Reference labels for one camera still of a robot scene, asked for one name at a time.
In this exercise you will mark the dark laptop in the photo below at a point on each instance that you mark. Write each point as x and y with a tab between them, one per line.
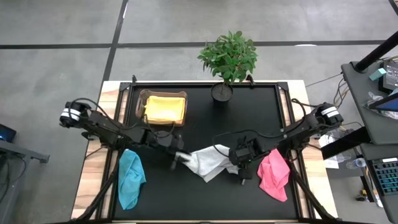
6	133

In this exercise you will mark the pink microfiber towel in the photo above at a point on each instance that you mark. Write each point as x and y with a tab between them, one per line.
273	177

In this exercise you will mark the clear plastic bin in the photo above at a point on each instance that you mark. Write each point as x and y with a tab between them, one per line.
140	107

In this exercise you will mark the white paper sheet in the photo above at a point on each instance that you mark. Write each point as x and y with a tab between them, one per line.
331	163

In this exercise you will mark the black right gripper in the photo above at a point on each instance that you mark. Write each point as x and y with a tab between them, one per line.
245	152

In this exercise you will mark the clear water bottle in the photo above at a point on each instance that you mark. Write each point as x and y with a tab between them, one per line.
357	163

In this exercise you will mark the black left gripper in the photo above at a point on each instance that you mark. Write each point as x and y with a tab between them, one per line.
164	141

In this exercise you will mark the black screen device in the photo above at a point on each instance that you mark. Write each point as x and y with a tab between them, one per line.
390	77

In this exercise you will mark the black desk leg bar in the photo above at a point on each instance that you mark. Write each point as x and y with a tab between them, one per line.
345	143

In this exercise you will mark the blue screen tablet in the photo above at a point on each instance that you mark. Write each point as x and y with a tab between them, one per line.
388	104

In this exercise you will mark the small teal box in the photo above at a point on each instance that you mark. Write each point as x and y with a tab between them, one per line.
377	74

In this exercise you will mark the dark grey low desk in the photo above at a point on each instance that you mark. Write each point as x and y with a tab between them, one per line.
393	211

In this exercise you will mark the black aluminium rig frame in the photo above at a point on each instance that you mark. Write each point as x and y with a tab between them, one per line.
149	83

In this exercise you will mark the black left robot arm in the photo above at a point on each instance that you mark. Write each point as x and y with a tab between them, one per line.
109	130

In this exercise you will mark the teal microfiber towel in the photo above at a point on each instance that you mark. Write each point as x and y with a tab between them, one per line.
130	180

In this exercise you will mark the clear plastic bag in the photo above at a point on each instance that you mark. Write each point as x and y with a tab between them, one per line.
374	99

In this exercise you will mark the green potted plant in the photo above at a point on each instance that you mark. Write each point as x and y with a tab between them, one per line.
230	56

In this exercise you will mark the light grey microfiber towel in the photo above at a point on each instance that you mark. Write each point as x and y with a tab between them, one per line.
208	161

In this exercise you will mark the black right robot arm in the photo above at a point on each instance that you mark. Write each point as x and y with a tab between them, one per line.
298	133

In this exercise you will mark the black slanted pole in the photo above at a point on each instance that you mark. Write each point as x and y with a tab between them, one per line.
376	53

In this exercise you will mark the yellow microfiber towel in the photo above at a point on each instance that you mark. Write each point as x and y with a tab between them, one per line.
164	109

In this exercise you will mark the backlit black keyboard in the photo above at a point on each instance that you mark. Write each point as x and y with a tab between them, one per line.
387	177

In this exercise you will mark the grey side desk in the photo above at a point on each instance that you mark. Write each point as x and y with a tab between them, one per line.
18	151

